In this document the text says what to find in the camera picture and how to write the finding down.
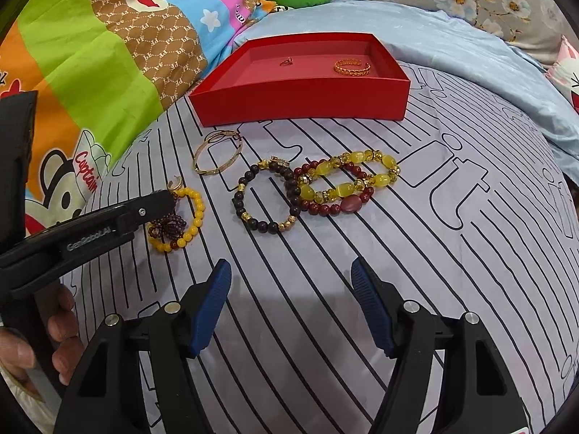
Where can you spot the gold braided bangle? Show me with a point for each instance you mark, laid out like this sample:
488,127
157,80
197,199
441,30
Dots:
340,70

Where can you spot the grey striped bed sheet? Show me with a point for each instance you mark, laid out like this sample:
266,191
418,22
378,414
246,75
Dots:
407,257

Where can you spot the thin gold bangle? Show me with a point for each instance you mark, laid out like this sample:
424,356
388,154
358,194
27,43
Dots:
197,165

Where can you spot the light blue blanket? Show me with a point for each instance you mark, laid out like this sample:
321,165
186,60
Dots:
475,54

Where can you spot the cartoon face pillow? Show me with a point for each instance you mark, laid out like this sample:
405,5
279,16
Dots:
567,77

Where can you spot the colourful cartoon monkey quilt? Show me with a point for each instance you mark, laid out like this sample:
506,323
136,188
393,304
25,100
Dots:
90,54

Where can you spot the person's left hand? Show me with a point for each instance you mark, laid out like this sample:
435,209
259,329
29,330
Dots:
65,325

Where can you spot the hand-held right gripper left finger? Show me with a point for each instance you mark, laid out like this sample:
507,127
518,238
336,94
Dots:
211,298

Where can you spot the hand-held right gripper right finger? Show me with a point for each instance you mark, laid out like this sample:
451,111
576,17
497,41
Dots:
372,299

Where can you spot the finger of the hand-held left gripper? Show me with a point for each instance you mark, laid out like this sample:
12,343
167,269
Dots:
151,210

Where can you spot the red cardboard box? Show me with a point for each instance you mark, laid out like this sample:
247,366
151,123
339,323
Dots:
312,95

